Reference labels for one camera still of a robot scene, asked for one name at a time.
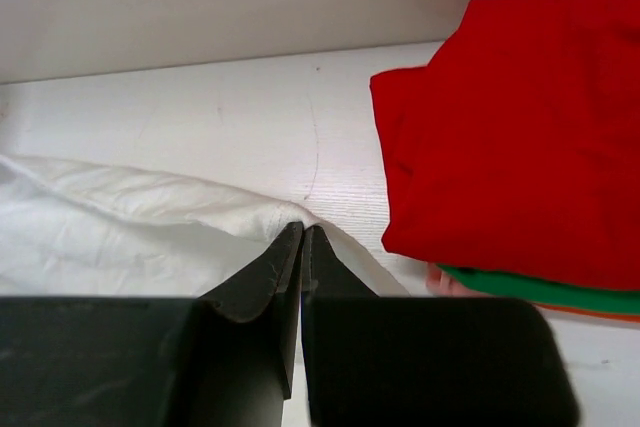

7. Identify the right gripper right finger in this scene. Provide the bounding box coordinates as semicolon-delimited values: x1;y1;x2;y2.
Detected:
301;226;580;427

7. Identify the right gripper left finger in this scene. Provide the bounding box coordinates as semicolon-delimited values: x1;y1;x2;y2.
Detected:
1;222;304;426

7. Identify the white t shirt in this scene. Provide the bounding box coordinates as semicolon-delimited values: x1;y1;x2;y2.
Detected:
0;154;411;298

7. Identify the pink folded t shirt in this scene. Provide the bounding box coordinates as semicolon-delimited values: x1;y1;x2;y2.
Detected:
425;264;475;297

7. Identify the green folded t shirt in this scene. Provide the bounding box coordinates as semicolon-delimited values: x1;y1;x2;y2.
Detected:
427;263;639;315

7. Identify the orange folded t shirt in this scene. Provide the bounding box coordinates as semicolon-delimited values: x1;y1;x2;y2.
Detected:
534;303;640;324

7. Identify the red folded t shirt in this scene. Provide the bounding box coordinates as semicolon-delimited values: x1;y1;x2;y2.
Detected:
370;0;639;291

